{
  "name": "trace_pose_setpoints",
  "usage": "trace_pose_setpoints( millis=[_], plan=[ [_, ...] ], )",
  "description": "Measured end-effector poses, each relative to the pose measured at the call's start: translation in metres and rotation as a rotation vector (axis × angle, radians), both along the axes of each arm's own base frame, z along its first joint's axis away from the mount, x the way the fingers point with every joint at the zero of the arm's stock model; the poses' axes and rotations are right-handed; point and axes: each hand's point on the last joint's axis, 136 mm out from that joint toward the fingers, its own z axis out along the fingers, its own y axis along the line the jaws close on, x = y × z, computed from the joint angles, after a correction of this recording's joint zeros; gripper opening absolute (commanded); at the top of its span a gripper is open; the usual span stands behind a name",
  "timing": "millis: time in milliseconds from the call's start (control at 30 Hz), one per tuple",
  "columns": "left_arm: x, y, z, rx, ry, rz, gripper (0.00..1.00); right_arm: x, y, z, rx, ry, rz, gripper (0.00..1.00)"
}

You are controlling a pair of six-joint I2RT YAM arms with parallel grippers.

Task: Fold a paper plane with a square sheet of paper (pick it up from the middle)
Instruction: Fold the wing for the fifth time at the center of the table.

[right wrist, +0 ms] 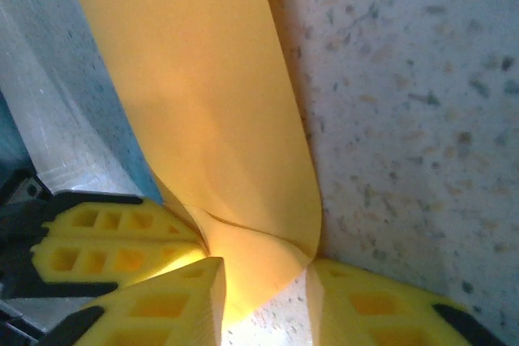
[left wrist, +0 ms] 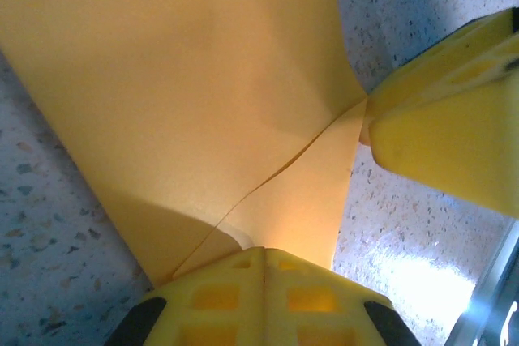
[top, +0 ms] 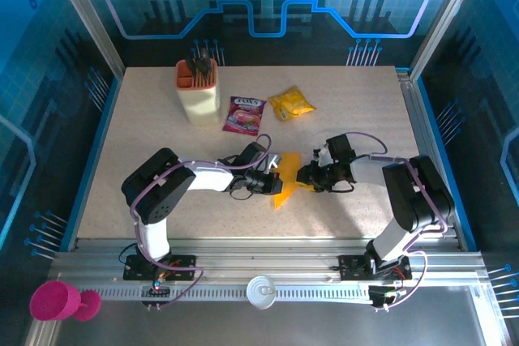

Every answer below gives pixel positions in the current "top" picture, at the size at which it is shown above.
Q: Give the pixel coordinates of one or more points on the orange paper sheet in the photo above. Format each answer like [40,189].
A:
[288,167]

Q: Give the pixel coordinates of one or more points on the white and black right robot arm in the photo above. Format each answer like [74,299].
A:
[417,196]

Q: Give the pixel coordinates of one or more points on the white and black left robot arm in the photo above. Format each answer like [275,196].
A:
[158,188]

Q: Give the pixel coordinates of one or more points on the purple candy bag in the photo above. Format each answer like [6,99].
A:
[244,117]

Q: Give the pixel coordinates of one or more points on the yellow snack bag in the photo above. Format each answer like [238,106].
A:
[291,103]

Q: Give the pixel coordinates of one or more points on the cream knife block orange top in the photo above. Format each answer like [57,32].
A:
[200,105]

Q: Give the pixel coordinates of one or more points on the black electronics board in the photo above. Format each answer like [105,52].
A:
[156,295]
[383,297]

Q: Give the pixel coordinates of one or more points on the pink plastic goblet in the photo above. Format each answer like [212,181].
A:
[52,301]

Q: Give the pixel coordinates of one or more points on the aluminium mounting rail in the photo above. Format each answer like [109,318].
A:
[263,259]

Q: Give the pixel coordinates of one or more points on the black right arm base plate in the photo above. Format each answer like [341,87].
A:
[350,267]

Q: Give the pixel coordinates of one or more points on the aluminium side rail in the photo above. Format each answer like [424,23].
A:
[421,119]

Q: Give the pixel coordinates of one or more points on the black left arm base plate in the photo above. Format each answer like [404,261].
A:
[184,267]

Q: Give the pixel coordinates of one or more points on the aluminium frame post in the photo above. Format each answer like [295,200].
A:
[446,18]
[87,18]

